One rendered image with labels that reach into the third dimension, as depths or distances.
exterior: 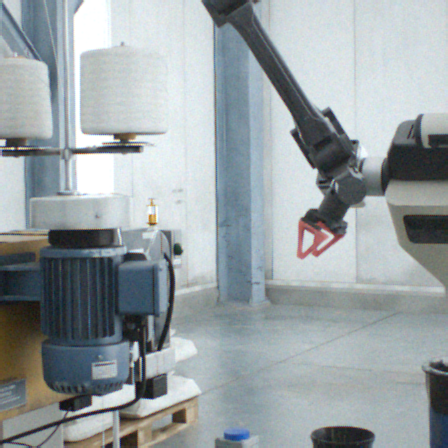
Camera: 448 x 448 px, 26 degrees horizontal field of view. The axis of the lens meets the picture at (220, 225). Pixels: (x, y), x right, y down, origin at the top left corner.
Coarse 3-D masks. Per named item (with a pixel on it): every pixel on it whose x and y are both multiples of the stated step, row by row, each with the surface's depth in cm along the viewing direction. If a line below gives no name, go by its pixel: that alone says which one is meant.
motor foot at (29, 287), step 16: (0, 256) 166; (16, 256) 170; (32, 256) 174; (0, 272) 166; (16, 272) 167; (32, 272) 165; (0, 288) 166; (16, 288) 167; (32, 288) 165; (0, 304) 166
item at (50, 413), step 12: (48, 408) 213; (12, 420) 218; (24, 420) 217; (36, 420) 215; (48, 420) 213; (12, 432) 219; (48, 432) 214; (60, 432) 212; (12, 444) 219; (36, 444) 215; (48, 444) 214; (60, 444) 212
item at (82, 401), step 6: (78, 396) 189; (84, 396) 189; (90, 396) 191; (60, 402) 188; (66, 402) 187; (72, 402) 186; (78, 402) 187; (84, 402) 189; (90, 402) 191; (60, 408) 188; (66, 408) 187; (72, 408) 186; (78, 408) 187
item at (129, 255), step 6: (126, 252) 173; (132, 252) 173; (138, 252) 172; (144, 252) 172; (126, 258) 173; (132, 258) 173; (138, 258) 172; (144, 258) 171; (150, 258) 172; (126, 318) 172; (132, 318) 172; (150, 318) 172; (126, 324) 171; (132, 324) 170; (150, 324) 172; (126, 330) 173; (132, 330) 172; (138, 330) 170; (150, 330) 172; (126, 336) 174; (132, 336) 173; (138, 336) 173; (150, 336) 172
